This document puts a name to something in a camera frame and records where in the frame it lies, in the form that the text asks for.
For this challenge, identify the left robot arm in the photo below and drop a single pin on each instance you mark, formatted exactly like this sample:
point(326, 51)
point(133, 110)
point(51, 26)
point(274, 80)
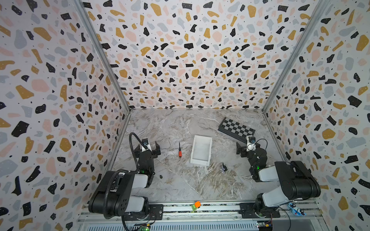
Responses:
point(113, 196)

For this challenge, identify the red black screwdriver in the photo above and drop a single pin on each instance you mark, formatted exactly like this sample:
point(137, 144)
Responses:
point(180, 151)

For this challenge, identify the black white chessboard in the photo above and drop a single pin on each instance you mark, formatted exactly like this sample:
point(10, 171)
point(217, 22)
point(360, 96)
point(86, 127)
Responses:
point(235, 129)

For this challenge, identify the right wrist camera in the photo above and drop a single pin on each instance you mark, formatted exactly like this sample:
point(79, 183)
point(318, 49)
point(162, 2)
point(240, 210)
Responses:
point(250, 142)

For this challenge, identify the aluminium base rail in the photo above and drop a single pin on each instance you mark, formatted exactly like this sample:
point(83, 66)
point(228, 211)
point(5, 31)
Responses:
point(211, 216)

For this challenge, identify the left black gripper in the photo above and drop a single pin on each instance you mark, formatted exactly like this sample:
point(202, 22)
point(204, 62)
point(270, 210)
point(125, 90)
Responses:
point(146, 151)

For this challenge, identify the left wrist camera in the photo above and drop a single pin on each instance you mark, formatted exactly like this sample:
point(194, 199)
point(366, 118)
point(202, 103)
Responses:
point(146, 144)

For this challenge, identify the white plastic bin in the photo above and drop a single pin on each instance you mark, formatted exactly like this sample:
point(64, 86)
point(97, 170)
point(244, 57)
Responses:
point(201, 150)

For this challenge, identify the orange green small block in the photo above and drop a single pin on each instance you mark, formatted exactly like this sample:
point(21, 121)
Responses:
point(196, 206)

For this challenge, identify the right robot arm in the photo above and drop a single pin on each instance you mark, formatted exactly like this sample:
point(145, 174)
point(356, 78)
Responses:
point(295, 180)

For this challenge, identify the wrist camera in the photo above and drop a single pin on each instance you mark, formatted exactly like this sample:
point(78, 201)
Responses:
point(146, 144)
point(250, 142)

